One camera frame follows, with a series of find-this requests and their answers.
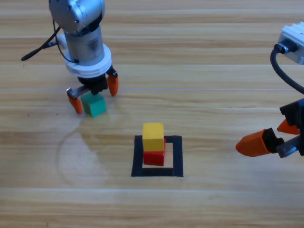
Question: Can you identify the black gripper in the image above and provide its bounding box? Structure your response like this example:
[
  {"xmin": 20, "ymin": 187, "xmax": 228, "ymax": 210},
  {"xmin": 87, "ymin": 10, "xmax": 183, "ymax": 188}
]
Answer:
[
  {"xmin": 235, "ymin": 98, "xmax": 304, "ymax": 159},
  {"xmin": 66, "ymin": 67, "xmax": 119, "ymax": 115}
]

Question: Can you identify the green wooden block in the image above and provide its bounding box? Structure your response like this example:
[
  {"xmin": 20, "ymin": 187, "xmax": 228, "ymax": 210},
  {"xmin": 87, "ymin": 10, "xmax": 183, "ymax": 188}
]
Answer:
[{"xmin": 80, "ymin": 92, "xmax": 107, "ymax": 118}]

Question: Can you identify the yellow wooden block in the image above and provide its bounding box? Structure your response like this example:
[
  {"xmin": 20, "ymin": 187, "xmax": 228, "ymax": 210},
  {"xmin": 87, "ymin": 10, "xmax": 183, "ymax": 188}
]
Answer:
[{"xmin": 142, "ymin": 123, "xmax": 165, "ymax": 152}]

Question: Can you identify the red wooden block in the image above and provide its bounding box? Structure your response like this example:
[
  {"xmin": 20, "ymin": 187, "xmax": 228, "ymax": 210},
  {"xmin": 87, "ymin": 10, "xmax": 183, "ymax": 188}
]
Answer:
[{"xmin": 143, "ymin": 139, "xmax": 167, "ymax": 166}]

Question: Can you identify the black tape square outline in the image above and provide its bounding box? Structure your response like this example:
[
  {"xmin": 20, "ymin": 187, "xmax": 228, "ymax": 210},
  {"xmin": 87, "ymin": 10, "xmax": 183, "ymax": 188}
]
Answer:
[{"xmin": 131, "ymin": 135, "xmax": 184, "ymax": 178}]

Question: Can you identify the white wrist ring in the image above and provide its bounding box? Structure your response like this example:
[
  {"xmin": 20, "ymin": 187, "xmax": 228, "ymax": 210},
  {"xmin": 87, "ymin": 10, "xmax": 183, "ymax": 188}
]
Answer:
[{"xmin": 64, "ymin": 45, "xmax": 113, "ymax": 78}]

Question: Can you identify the thin gripper cable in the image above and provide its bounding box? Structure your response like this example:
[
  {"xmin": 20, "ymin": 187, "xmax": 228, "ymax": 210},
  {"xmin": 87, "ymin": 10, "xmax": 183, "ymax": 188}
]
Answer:
[{"xmin": 51, "ymin": 19, "xmax": 80, "ymax": 64}]

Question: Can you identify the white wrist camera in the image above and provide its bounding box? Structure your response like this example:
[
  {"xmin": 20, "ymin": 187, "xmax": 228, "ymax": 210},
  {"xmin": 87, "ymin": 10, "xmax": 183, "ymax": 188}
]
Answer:
[
  {"xmin": 280, "ymin": 21, "xmax": 304, "ymax": 65},
  {"xmin": 57, "ymin": 33, "xmax": 68, "ymax": 49}
]

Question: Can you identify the thick black camera cable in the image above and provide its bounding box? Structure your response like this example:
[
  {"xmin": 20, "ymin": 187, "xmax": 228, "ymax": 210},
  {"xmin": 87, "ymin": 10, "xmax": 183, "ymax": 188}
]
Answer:
[{"xmin": 270, "ymin": 42, "xmax": 304, "ymax": 95}]

